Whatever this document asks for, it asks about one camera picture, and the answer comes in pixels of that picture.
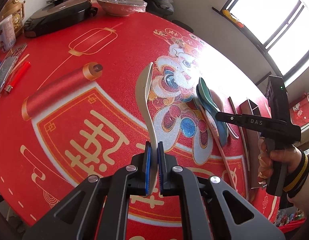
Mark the striped sleeve forearm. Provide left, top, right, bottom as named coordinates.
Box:
left=287, top=153, right=309, bottom=217

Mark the silver foil packet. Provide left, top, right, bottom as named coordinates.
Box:
left=0, top=56, right=18, bottom=93

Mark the stainless steel utensil tray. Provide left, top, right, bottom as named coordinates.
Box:
left=239, top=99, right=270, bottom=188

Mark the brown teapot figurine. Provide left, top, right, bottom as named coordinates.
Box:
left=0, top=0, right=25, bottom=37

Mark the white spoon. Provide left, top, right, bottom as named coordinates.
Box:
left=135, top=62, right=158, bottom=196

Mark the plastic wrapped bowl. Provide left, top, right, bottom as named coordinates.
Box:
left=96, top=0, right=147, bottom=17

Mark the teal spoon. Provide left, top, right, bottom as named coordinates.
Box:
left=196, top=77, right=230, bottom=145

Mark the light blue spoon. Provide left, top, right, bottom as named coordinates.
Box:
left=195, top=85, right=228, bottom=146

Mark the yellow toy on windowsill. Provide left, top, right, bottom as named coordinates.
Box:
left=221, top=10, right=244, bottom=28

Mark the window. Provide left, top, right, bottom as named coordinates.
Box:
left=218, top=0, right=309, bottom=81

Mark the red printed tablecloth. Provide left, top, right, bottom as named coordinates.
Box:
left=0, top=12, right=284, bottom=239

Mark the white cup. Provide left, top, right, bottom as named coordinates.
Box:
left=0, top=15, right=16, bottom=52

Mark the red wall decoration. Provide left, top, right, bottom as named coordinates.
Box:
left=290, top=93, right=309, bottom=127

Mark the pink chopstick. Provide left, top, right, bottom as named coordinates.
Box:
left=199, top=104, right=237, bottom=190

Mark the person's right hand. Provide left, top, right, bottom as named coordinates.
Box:
left=258, top=138, right=302, bottom=184

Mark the green chopstick on table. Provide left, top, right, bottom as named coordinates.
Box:
left=228, top=96, right=251, bottom=172

